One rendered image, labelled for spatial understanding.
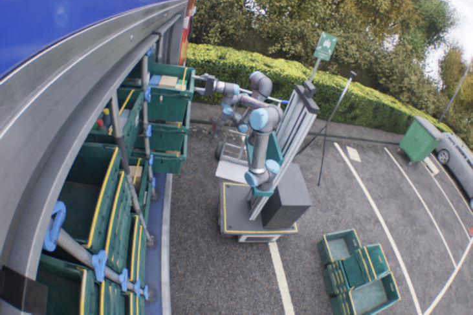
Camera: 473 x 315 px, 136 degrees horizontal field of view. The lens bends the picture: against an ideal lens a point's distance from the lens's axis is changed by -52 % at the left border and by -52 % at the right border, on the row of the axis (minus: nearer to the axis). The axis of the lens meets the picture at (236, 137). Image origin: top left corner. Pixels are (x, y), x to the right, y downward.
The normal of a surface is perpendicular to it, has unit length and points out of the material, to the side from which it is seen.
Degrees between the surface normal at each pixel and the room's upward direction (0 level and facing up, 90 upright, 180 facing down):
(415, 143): 94
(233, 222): 0
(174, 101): 93
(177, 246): 0
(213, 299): 0
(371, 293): 21
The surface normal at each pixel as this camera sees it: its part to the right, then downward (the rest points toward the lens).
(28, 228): 0.23, -0.75
